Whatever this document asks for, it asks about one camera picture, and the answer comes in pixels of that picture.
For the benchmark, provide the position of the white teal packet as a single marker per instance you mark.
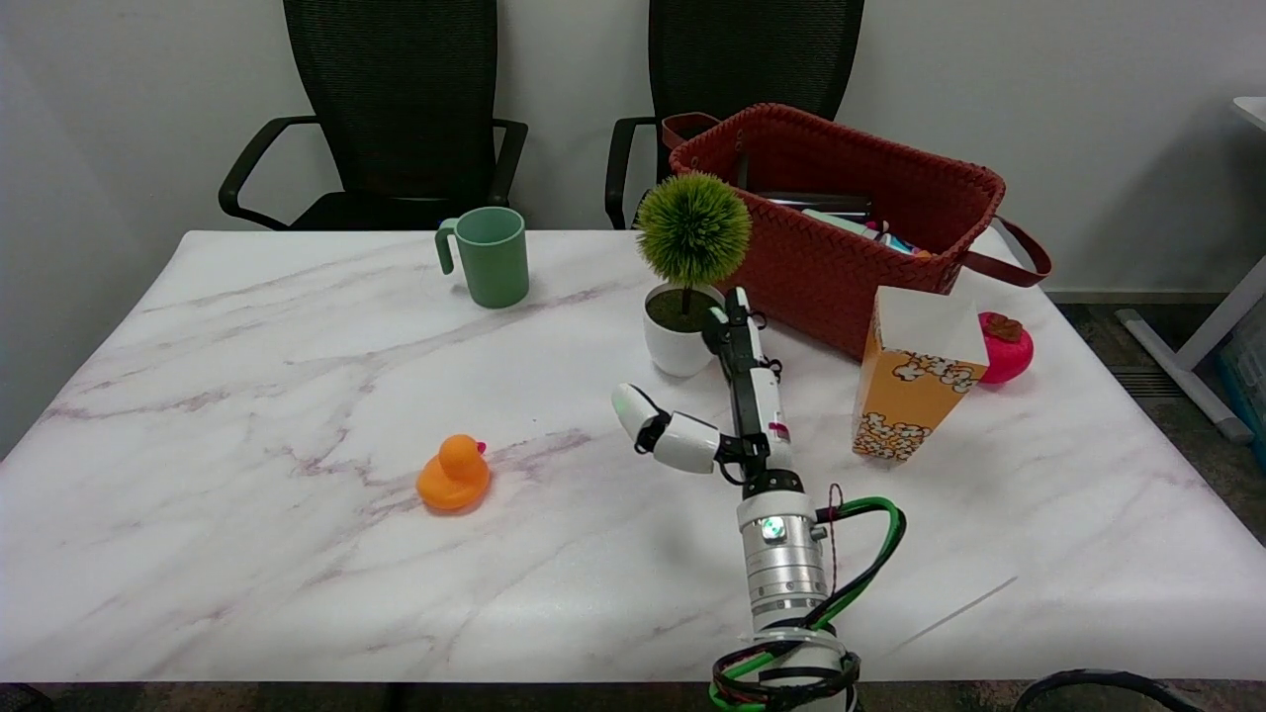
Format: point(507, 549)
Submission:
point(841, 222)

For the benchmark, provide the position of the orange white popcorn box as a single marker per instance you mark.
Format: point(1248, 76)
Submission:
point(905, 396)

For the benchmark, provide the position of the orange rubber duck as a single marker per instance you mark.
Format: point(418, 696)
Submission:
point(453, 480)

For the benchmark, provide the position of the white desk frame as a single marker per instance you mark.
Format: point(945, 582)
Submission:
point(1221, 321)

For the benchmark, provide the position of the green ball plant white pot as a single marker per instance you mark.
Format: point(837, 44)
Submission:
point(678, 346)

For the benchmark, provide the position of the flat black item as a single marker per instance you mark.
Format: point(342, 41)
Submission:
point(821, 203)

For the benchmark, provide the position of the green ceramic mug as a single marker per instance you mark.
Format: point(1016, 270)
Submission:
point(495, 262)

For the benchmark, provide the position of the colourful small packet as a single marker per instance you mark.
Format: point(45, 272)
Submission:
point(898, 243)

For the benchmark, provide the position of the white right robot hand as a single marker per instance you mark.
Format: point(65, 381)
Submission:
point(767, 405)

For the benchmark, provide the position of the translucent blue storage bin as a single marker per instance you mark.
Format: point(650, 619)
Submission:
point(1250, 381)

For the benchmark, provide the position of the pink toy fruit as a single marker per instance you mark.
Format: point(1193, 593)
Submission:
point(1011, 356)

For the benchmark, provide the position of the black mesh office chair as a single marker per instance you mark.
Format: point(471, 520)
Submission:
point(752, 49)
point(396, 99)

